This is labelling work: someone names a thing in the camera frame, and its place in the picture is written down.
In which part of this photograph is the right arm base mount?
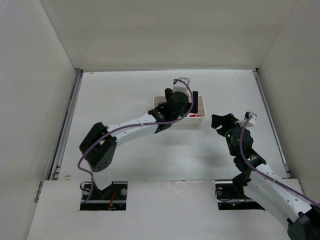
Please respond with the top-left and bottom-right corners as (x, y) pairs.
(214, 172), (265, 211)

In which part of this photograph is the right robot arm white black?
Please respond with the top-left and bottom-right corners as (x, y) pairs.
(211, 112), (320, 240)

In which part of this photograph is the white three-compartment container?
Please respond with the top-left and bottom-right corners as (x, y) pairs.
(152, 95), (205, 129)

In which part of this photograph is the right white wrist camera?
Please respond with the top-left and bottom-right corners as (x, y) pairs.
(237, 111), (257, 128)

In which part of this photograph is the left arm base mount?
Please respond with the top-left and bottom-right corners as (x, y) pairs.
(79, 181), (128, 212)

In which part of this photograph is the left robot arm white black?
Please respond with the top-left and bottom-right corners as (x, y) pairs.
(79, 88), (199, 192)

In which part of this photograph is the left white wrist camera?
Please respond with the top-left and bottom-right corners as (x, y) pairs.
(172, 77), (190, 95)

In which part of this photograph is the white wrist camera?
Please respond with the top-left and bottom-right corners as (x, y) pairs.
(237, 111), (257, 128)
(172, 77), (190, 95)

